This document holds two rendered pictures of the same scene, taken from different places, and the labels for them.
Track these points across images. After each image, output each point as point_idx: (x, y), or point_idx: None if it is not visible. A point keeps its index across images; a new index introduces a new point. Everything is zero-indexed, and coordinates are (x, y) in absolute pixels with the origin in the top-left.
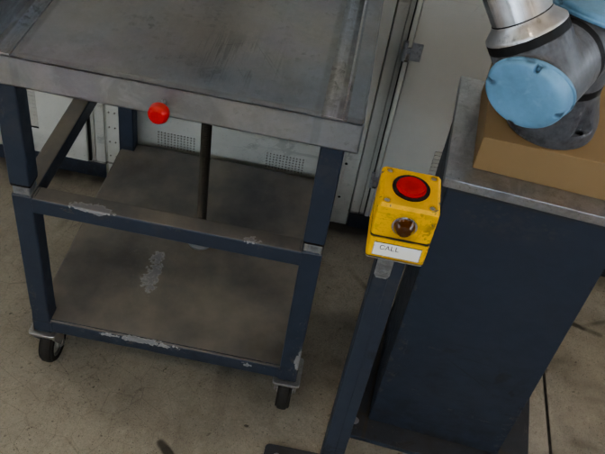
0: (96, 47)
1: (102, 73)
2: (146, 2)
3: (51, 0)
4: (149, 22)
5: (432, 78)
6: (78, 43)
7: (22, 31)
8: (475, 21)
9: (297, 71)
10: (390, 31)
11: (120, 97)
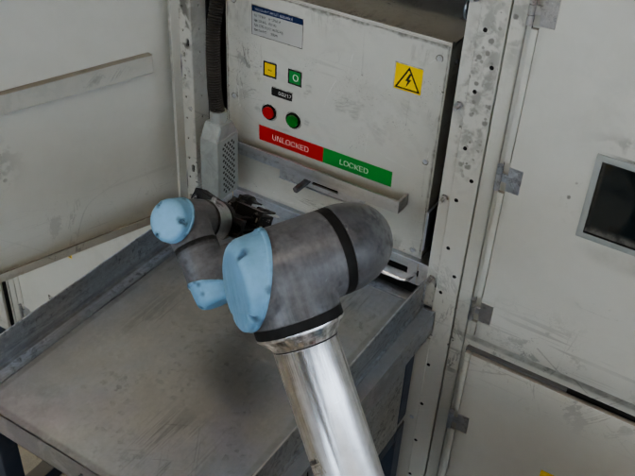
0: (54, 404)
1: (38, 436)
2: (132, 358)
3: (53, 343)
4: (119, 383)
5: (480, 453)
6: (42, 398)
7: (5, 375)
8: (520, 411)
9: (214, 472)
10: (438, 395)
11: (52, 460)
